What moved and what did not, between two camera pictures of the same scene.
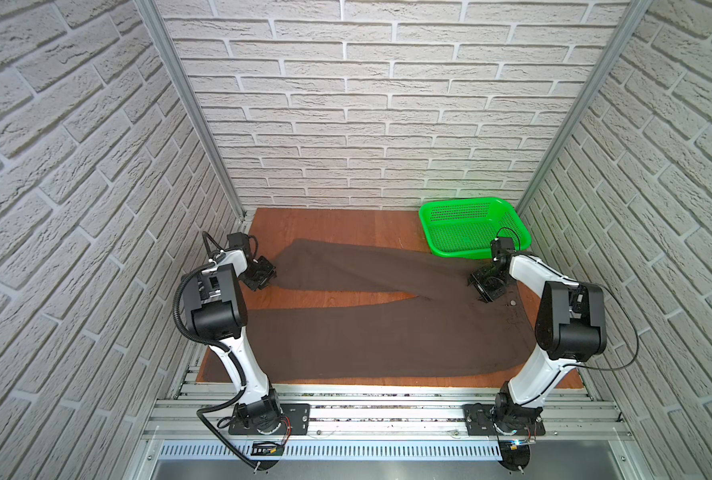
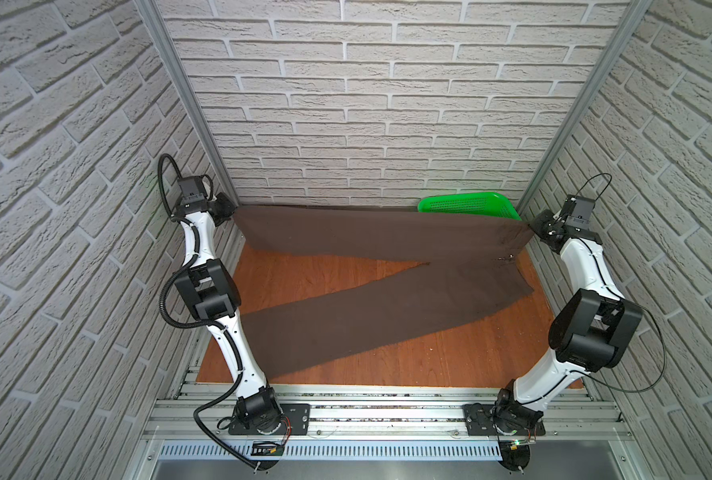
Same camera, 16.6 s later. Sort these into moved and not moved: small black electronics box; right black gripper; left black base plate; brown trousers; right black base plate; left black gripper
Moved: right black gripper; brown trousers; left black gripper
Not moved: small black electronics box; left black base plate; right black base plate
